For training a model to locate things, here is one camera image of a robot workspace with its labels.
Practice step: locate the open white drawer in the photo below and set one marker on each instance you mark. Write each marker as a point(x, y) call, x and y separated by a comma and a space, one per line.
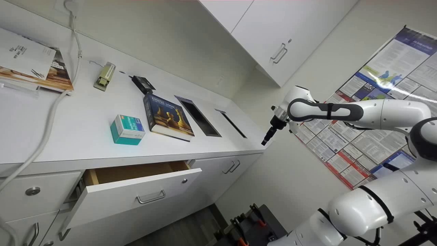
point(118, 189)

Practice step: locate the beige stapler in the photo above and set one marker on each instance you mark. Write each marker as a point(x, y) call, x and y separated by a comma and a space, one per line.
point(103, 77)

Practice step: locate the stack of papers and magazines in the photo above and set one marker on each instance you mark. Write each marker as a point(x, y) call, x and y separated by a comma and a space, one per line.
point(28, 64)

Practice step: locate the teal small box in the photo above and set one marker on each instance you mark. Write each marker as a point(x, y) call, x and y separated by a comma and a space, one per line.
point(127, 130)

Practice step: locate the black stand with red clamps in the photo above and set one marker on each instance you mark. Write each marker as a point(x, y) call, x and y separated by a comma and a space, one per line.
point(255, 227)

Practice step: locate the metal handle of door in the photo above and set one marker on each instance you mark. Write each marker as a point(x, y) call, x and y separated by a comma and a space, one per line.
point(280, 53)

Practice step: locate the black small device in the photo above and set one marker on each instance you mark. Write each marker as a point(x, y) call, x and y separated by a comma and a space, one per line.
point(142, 84)

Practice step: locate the wall poster with red border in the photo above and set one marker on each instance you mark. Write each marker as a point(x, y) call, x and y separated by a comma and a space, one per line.
point(402, 70)

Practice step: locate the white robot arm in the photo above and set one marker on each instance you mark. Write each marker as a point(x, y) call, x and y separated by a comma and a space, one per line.
point(382, 200)

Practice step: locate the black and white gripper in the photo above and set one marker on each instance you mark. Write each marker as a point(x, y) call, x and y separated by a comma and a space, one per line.
point(277, 122)

